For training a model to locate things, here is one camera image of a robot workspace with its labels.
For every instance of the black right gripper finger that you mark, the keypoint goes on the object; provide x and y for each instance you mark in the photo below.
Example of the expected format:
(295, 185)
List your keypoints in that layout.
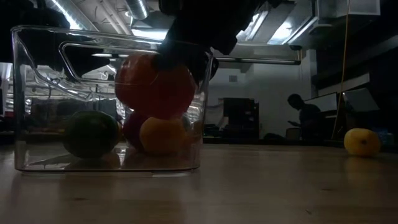
(163, 62)
(205, 68)

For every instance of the large orange-red tomato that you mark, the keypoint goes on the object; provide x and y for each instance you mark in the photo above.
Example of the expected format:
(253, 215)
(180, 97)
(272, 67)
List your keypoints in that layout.
(149, 90)

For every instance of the large clear plastic basket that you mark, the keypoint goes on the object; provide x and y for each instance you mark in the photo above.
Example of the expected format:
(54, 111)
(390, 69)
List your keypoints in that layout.
(37, 102)

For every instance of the orange fruit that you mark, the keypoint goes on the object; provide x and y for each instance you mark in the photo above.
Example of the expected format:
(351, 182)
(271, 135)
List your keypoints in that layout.
(162, 135)

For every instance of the dark green avocado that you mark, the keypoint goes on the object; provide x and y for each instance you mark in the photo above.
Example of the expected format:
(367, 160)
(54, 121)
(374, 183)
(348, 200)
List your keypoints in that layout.
(90, 134)

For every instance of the red apple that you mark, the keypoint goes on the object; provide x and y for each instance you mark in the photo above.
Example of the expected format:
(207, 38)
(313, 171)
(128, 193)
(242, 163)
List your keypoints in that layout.
(132, 130)

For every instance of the yellow lemon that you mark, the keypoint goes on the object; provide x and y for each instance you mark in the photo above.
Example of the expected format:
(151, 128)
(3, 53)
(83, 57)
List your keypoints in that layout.
(120, 132)
(362, 142)

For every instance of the white hanging cloth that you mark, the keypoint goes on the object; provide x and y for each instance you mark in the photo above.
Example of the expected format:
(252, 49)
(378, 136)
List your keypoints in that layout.
(214, 114)

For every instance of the horizontal ceiling pipe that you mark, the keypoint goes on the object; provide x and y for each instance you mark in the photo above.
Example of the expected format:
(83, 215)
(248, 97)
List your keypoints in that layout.
(264, 60)

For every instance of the black cabinet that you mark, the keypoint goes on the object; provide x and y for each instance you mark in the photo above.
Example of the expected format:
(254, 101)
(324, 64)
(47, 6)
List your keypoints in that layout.
(241, 118)

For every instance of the metal ceiling hood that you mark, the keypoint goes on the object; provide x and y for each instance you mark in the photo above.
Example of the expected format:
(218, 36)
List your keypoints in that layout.
(280, 28)

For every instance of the person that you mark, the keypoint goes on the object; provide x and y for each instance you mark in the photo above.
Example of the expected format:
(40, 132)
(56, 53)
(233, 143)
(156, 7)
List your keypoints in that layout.
(308, 118)

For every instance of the white-backed computer monitor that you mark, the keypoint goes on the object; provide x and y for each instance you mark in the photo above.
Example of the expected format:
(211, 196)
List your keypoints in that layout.
(323, 102)

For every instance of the tilted grey monitor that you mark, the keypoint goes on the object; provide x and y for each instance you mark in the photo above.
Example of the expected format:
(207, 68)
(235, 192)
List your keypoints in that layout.
(360, 99)

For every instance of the silver air duct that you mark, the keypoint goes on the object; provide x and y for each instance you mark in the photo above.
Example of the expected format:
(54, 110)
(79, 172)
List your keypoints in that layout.
(62, 9)

